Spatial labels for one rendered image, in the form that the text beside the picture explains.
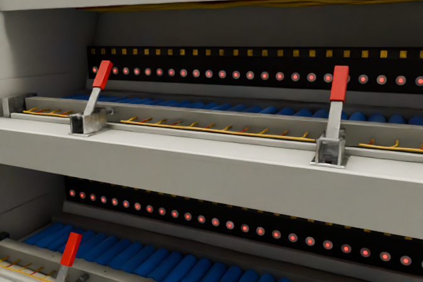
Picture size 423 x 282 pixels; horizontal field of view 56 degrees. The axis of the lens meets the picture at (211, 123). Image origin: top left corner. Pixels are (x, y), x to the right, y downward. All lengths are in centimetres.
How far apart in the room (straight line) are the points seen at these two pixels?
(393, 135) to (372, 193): 8
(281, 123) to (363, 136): 8
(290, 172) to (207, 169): 8
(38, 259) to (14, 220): 11
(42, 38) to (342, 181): 49
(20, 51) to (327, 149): 45
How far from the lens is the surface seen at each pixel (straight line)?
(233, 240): 53
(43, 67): 67
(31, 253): 58
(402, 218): 34
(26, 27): 65
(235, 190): 36
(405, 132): 40
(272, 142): 39
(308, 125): 41
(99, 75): 48
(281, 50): 53
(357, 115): 46
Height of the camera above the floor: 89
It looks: 7 degrees up
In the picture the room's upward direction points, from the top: 8 degrees clockwise
